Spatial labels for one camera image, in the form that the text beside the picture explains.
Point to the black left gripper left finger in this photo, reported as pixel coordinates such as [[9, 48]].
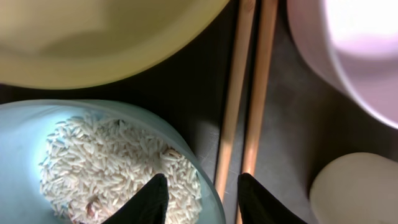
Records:
[[147, 206]]

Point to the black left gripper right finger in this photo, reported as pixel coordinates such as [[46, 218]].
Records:
[[258, 206]]

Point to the leftover white rice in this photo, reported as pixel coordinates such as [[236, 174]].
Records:
[[93, 166]]

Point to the white green plastic cup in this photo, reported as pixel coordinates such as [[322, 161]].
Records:
[[356, 188]]

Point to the light blue plastic bowl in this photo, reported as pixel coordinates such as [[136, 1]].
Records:
[[24, 128]]

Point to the dark brown serving tray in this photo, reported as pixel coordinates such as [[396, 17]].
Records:
[[306, 123]]

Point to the pink plastic bowl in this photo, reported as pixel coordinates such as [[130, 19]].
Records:
[[352, 45]]

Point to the yellow plastic plate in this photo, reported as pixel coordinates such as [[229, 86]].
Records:
[[69, 44]]

